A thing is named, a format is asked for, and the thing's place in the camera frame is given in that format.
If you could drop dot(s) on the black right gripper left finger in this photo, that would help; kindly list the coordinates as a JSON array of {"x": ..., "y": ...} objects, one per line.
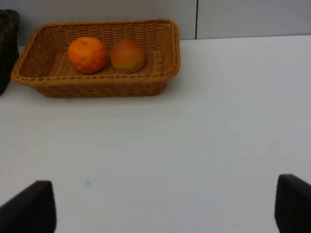
[{"x": 33, "y": 210}]

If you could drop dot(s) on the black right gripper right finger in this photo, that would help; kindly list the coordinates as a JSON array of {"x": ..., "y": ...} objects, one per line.
[{"x": 293, "y": 204}]

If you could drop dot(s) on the orange mandarin fruit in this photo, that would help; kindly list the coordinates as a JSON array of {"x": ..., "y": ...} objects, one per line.
[{"x": 87, "y": 54}]

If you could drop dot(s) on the red yellow peach fruit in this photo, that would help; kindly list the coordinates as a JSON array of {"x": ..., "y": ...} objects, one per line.
[{"x": 127, "y": 56}]

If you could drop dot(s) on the light orange wicker basket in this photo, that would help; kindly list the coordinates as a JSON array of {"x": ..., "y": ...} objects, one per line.
[{"x": 44, "y": 64}]

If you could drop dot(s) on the dark brown wicker basket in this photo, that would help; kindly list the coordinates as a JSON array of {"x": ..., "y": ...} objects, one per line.
[{"x": 9, "y": 22}]

